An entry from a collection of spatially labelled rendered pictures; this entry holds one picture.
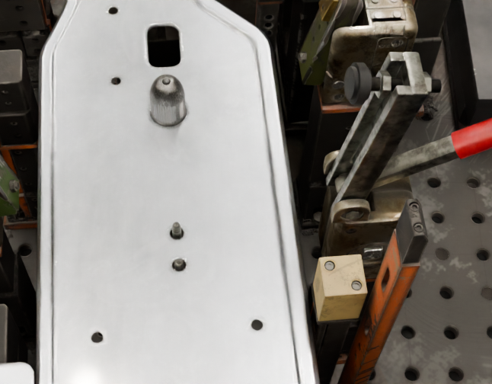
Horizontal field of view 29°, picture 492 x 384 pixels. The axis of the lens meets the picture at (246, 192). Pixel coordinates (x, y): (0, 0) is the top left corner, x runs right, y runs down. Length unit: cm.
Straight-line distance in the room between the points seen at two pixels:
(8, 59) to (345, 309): 41
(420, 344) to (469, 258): 13
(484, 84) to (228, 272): 50
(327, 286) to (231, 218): 13
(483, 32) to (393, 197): 48
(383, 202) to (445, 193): 43
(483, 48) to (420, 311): 33
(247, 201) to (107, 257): 13
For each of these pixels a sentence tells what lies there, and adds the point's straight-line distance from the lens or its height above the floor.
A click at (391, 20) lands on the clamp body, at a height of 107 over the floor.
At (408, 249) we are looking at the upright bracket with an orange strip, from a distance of 63.
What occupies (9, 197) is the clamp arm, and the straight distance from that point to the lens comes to 85.
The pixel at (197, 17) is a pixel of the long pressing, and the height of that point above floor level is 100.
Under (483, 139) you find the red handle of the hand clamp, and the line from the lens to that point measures 74.
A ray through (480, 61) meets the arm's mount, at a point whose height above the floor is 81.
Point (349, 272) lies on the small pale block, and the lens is 74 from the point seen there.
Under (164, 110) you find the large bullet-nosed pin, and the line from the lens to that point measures 86.
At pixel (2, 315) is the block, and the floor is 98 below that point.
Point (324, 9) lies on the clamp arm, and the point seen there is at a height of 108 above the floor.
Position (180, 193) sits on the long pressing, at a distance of 84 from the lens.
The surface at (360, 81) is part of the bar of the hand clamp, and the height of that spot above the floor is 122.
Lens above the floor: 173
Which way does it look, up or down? 61 degrees down
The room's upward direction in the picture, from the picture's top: 4 degrees clockwise
